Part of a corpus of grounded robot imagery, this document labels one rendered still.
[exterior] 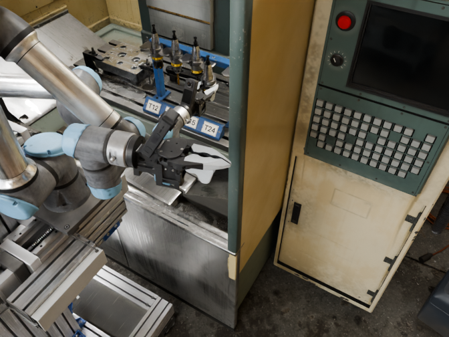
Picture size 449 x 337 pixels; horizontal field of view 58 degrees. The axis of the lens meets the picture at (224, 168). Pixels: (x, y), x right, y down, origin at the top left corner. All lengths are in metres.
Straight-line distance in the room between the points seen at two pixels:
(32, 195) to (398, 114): 1.11
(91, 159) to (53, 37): 2.29
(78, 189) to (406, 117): 1.06
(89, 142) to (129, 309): 1.42
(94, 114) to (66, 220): 0.43
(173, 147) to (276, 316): 1.68
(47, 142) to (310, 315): 1.70
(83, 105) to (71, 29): 2.22
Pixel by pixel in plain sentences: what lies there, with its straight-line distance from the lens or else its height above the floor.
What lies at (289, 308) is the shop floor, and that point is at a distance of 2.40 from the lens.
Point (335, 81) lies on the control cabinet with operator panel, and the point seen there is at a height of 1.39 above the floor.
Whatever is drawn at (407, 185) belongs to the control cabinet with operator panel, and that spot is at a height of 1.07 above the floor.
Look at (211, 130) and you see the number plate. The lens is 1.89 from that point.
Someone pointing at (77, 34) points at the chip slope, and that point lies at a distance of 3.19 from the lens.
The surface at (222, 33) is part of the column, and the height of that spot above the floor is 1.01.
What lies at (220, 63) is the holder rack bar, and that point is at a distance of 1.81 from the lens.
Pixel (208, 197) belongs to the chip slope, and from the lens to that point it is 1.85.
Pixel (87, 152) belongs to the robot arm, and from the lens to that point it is 0.89.
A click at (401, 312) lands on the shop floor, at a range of 2.56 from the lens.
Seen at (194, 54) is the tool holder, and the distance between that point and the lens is 1.80.
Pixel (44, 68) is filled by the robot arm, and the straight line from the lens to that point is 1.01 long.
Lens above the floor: 2.15
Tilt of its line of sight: 45 degrees down
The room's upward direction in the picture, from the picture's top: straight up
